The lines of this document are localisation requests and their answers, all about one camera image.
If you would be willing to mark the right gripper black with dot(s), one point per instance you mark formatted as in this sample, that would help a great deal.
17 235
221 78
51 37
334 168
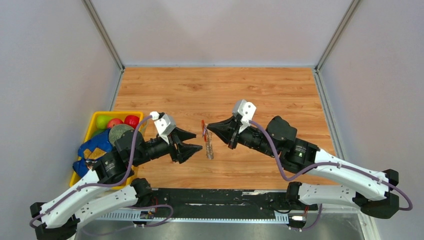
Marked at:
227 130

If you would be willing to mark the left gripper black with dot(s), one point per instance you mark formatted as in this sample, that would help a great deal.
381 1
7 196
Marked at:
185 151

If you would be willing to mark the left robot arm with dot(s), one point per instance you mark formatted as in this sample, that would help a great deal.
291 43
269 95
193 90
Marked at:
60 218

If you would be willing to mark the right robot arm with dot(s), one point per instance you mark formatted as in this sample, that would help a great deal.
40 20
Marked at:
314 175

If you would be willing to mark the red tomato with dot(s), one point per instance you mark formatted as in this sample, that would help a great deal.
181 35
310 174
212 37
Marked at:
132 121

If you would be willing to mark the netted melon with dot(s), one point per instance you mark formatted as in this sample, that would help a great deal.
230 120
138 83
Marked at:
117 131

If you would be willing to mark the red apple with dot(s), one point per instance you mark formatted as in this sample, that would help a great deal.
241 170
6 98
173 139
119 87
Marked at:
113 122

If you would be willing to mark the green apple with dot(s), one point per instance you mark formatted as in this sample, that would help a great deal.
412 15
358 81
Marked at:
102 121

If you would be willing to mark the blue snack bag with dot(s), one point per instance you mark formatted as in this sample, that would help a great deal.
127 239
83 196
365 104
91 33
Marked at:
91 150

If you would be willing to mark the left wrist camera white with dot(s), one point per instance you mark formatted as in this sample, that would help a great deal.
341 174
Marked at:
164 125

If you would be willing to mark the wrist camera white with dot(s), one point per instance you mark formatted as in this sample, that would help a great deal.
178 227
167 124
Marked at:
243 111
164 125

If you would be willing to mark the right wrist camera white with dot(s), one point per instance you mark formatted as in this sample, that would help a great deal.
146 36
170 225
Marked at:
243 111

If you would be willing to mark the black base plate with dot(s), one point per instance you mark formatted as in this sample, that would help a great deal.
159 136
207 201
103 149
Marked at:
224 200

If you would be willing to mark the white slotted cable duct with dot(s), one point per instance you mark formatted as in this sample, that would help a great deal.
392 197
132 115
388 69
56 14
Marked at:
191 215

